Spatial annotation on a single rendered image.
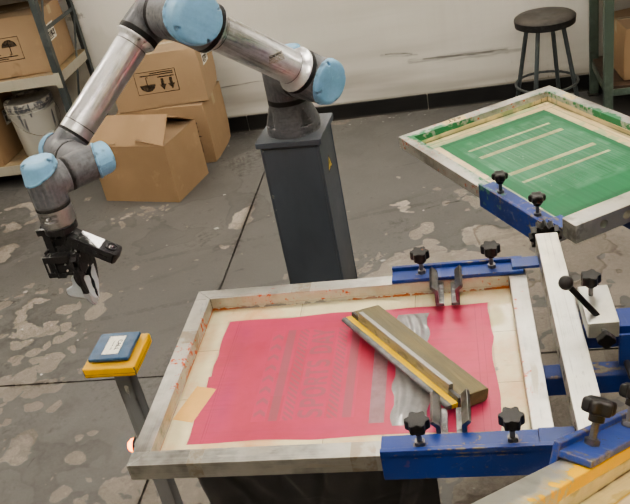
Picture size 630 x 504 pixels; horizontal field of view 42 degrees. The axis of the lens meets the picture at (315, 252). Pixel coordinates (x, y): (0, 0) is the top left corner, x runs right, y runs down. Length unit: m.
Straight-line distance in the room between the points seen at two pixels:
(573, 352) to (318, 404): 0.50
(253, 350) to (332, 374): 0.22
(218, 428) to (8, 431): 1.97
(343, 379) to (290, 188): 0.75
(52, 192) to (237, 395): 0.57
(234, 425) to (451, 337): 0.50
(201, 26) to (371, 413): 0.89
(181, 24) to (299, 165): 0.61
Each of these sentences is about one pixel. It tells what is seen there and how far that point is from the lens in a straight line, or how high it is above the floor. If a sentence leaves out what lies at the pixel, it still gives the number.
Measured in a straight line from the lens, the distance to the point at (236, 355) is 1.87.
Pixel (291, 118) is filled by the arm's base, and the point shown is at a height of 1.25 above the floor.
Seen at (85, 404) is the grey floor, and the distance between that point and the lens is 3.54.
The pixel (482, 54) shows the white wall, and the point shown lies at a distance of 5.44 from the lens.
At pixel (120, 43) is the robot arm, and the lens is 1.97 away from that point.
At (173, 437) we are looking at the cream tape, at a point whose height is 0.95.
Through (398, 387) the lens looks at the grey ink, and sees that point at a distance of 1.68.
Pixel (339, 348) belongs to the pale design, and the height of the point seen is 0.95.
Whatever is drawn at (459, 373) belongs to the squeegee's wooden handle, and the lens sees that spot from 1.66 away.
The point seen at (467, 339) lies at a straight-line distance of 1.80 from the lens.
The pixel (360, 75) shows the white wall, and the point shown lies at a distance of 5.48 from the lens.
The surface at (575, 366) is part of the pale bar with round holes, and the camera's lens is 1.58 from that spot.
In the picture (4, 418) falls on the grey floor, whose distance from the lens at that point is 3.66.
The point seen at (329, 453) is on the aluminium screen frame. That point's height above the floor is 0.99.
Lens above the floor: 2.05
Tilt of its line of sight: 30 degrees down
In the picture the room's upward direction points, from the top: 11 degrees counter-clockwise
